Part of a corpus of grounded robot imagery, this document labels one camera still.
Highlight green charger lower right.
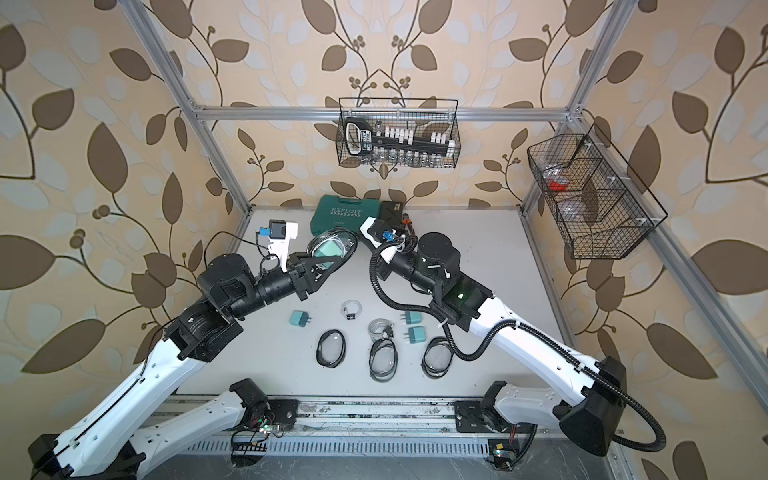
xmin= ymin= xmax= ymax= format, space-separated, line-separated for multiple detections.
xmin=405 ymin=326 xmax=427 ymax=344

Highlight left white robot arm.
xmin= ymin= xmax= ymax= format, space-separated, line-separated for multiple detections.
xmin=28 ymin=228 xmax=358 ymax=479

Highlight black pouch right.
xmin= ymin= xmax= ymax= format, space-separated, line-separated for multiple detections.
xmin=421 ymin=336 xmax=454 ymax=380

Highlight green plastic tool case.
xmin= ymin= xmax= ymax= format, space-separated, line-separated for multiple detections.
xmin=310 ymin=195 xmax=381 ymax=236

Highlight right wire basket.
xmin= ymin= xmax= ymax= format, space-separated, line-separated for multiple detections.
xmin=527 ymin=125 xmax=668 ymax=260

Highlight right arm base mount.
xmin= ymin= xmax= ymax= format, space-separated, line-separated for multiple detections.
xmin=452 ymin=381 xmax=513 ymax=434

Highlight wire basket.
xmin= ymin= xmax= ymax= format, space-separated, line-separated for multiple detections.
xmin=527 ymin=125 xmax=668 ymax=260
xmin=335 ymin=95 xmax=461 ymax=170

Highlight black socket set holder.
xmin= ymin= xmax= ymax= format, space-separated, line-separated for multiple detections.
xmin=336 ymin=116 xmax=461 ymax=163

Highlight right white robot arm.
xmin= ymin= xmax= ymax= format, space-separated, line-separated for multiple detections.
xmin=360 ymin=217 xmax=667 ymax=457

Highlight red item in basket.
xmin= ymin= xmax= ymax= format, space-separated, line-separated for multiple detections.
xmin=542 ymin=167 xmax=570 ymax=194

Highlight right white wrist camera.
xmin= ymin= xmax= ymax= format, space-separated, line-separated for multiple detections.
xmin=359 ymin=217 xmax=409 ymax=264

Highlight aluminium front rail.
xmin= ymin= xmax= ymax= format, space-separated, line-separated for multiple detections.
xmin=273 ymin=396 xmax=496 ymax=438

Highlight green charger far left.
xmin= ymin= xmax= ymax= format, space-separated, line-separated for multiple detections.
xmin=289 ymin=310 xmax=310 ymax=328

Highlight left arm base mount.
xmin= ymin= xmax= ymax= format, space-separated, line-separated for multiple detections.
xmin=229 ymin=379 xmax=299 ymax=435

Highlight green charger plug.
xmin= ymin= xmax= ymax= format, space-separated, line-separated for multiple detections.
xmin=312 ymin=236 xmax=346 ymax=258

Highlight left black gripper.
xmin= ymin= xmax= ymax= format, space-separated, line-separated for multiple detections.
xmin=224 ymin=250 xmax=337 ymax=323

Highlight green charger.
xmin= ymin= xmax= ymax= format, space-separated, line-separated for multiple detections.
xmin=402 ymin=311 xmax=422 ymax=326
xmin=289 ymin=310 xmax=310 ymax=328
xmin=405 ymin=326 xmax=427 ymax=344

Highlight orange black pliers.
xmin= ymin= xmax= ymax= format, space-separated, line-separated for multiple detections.
xmin=402 ymin=213 xmax=416 ymax=236

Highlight black yellow-label case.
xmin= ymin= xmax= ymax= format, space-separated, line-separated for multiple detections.
xmin=378 ymin=201 xmax=403 ymax=226

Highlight green charger middle right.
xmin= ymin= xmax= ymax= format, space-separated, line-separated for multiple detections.
xmin=402 ymin=311 xmax=422 ymax=326

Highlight back wire basket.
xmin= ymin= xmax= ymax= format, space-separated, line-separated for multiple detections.
xmin=335 ymin=95 xmax=461 ymax=170

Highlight black pouch middle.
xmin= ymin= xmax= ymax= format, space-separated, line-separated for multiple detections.
xmin=368 ymin=338 xmax=399 ymax=383

